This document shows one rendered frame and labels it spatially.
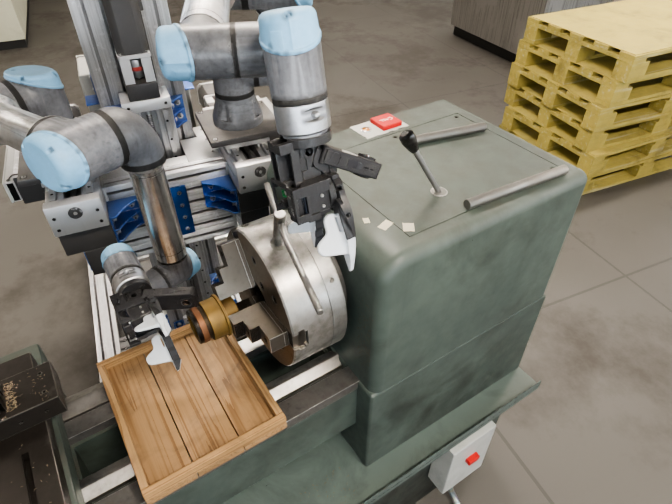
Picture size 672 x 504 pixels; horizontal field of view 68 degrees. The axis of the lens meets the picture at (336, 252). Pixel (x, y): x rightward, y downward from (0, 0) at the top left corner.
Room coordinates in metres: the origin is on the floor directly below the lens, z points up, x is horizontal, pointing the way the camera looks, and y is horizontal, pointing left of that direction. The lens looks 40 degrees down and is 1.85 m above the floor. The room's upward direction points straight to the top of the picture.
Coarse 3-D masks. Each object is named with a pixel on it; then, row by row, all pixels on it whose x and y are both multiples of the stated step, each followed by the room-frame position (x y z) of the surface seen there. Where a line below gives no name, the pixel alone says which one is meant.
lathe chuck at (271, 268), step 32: (256, 224) 0.81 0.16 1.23; (288, 224) 0.80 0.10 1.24; (256, 256) 0.73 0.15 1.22; (288, 256) 0.72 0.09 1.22; (256, 288) 0.79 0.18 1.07; (288, 288) 0.67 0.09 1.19; (320, 288) 0.68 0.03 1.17; (288, 320) 0.63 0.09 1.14; (320, 320) 0.65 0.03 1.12; (288, 352) 0.64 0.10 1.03
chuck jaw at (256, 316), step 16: (256, 304) 0.71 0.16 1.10; (240, 320) 0.67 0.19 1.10; (256, 320) 0.66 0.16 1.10; (272, 320) 0.66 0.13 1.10; (240, 336) 0.66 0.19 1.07; (256, 336) 0.64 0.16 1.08; (272, 336) 0.62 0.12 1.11; (288, 336) 0.64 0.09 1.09; (304, 336) 0.64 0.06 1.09; (272, 352) 0.61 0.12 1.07
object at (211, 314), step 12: (204, 300) 0.71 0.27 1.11; (216, 300) 0.70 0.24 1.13; (228, 300) 0.71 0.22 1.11; (192, 312) 0.67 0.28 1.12; (204, 312) 0.68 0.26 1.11; (216, 312) 0.67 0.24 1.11; (228, 312) 0.69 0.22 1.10; (192, 324) 0.69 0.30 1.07; (204, 324) 0.65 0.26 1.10; (216, 324) 0.66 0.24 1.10; (228, 324) 0.66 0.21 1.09; (204, 336) 0.64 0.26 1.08; (216, 336) 0.65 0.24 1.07
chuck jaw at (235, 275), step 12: (228, 240) 0.81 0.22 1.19; (228, 252) 0.77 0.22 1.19; (240, 252) 0.78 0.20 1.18; (228, 264) 0.76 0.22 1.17; (240, 264) 0.76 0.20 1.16; (228, 276) 0.74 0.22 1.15; (240, 276) 0.75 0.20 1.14; (252, 276) 0.76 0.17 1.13; (216, 288) 0.72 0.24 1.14; (228, 288) 0.73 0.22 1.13; (240, 288) 0.73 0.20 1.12
